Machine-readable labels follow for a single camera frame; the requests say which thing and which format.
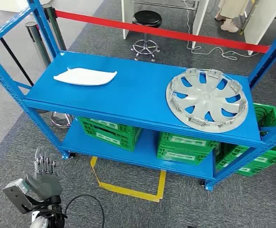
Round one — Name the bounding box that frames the black barrier belt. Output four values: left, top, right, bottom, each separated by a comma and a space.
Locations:
0, 12, 34, 86

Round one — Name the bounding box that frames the white floor cable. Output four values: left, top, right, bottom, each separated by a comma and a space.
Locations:
184, 0, 260, 61

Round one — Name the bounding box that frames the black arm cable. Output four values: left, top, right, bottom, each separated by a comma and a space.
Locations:
64, 194, 105, 228

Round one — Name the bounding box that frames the grey wheel hubcap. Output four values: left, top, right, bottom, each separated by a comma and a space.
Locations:
166, 68, 249, 133

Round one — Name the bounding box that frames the yellow U-shaped floor tape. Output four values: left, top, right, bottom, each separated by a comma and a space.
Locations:
90, 156, 166, 203

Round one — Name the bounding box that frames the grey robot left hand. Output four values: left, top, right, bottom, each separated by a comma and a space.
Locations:
23, 146, 63, 202

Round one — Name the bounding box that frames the white desk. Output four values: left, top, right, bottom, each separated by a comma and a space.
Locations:
243, 0, 276, 56
121, 0, 210, 49

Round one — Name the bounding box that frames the red barrier belt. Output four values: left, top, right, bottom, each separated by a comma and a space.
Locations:
54, 10, 276, 58

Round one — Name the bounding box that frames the black round stool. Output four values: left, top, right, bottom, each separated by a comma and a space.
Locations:
131, 10, 163, 62

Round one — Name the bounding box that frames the blue metal shelf rack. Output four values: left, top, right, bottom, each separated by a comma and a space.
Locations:
0, 0, 276, 191

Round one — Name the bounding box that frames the person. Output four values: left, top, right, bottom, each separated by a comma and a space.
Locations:
215, 0, 250, 33

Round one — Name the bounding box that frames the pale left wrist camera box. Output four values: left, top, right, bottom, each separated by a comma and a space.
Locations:
2, 179, 34, 215

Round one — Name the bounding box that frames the green plastic crate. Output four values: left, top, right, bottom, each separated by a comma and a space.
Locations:
78, 117, 142, 152
157, 132, 218, 166
215, 103, 276, 177

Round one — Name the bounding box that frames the white curved plastic part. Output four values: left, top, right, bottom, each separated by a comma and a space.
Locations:
53, 67, 117, 86

